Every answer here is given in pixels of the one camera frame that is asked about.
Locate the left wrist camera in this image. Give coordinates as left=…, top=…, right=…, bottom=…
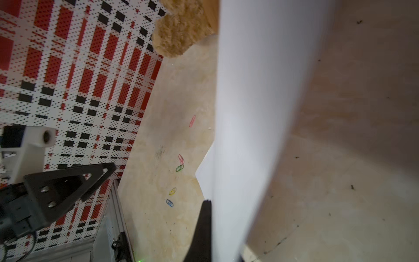
left=1, top=125, right=57, bottom=184

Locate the blue paperclip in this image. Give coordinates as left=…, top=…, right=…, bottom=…
left=166, top=199, right=174, bottom=207

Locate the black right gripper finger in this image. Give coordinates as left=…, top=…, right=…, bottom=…
left=184, top=200, right=212, bottom=262

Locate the yellow paperclip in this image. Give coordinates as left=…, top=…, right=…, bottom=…
left=169, top=187, right=177, bottom=195

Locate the pink paperclip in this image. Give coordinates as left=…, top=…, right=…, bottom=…
left=178, top=154, right=184, bottom=165
left=189, top=115, right=196, bottom=128

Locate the aluminium front rail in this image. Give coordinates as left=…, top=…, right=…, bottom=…
left=15, top=180, right=128, bottom=262

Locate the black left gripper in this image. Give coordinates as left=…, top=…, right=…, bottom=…
left=1, top=163, right=116, bottom=244

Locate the brown teddy bear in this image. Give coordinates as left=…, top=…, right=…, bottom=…
left=152, top=0, right=220, bottom=58

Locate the document with pink highlight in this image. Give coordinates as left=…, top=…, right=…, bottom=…
left=195, top=1, right=336, bottom=262

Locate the green paperclip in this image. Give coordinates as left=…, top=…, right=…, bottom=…
left=176, top=164, right=184, bottom=172

